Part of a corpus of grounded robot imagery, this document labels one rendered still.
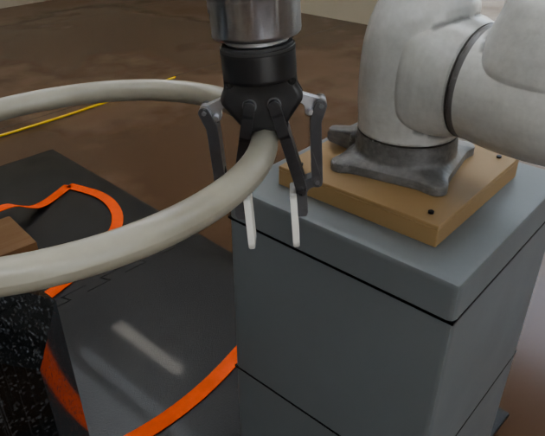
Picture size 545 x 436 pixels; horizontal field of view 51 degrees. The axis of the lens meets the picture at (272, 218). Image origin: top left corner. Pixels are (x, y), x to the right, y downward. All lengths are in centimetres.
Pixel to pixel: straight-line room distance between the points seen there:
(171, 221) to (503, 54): 45
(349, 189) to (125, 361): 109
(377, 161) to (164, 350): 108
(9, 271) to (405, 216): 52
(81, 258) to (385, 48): 52
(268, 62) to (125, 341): 137
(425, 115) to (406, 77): 6
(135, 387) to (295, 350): 77
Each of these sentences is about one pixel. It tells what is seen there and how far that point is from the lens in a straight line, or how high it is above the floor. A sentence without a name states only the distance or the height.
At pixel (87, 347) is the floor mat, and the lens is 184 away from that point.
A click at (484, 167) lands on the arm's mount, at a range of 96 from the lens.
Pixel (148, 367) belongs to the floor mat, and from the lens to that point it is 174.
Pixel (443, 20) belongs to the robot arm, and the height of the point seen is 107.
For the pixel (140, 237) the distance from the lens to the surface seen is 46.
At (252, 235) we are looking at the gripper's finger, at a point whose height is 87.
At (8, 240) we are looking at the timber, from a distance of 221.
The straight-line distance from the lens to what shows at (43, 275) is 45.
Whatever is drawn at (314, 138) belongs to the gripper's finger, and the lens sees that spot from 61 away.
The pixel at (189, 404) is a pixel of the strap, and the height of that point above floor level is 2.
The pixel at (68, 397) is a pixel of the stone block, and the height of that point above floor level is 44.
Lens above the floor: 123
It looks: 31 degrees down
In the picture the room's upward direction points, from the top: straight up
